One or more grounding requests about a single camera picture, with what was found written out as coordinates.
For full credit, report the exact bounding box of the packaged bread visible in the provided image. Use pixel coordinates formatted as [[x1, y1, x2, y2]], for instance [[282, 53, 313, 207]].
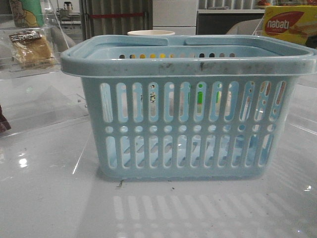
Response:
[[9, 29, 56, 68]]

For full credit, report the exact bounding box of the light blue plastic basket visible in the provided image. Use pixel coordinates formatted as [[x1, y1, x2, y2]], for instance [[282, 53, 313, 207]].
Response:
[[60, 35, 317, 179]]

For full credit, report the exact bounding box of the white cabinet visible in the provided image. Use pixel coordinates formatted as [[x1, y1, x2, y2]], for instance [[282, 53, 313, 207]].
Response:
[[153, 0, 199, 35]]

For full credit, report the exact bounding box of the dark sideboard with white top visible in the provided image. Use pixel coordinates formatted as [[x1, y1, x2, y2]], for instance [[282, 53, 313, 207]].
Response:
[[196, 9, 264, 35]]

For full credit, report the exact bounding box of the clear acrylic display shelf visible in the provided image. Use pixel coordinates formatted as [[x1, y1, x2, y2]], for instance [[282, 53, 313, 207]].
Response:
[[0, 0, 88, 141]]

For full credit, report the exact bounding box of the beige armchair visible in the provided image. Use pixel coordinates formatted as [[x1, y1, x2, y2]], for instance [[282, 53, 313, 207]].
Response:
[[226, 19, 263, 35]]

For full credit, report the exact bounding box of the dark red snack packet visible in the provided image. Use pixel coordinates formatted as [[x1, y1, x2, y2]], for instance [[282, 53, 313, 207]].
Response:
[[0, 106, 11, 133]]

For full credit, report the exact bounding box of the plate of fruit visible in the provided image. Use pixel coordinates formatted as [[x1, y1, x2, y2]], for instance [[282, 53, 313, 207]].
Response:
[[256, 0, 271, 8]]

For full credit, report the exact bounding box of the yellow nabati wafer box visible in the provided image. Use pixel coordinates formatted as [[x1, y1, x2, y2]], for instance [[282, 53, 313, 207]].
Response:
[[263, 5, 317, 33]]

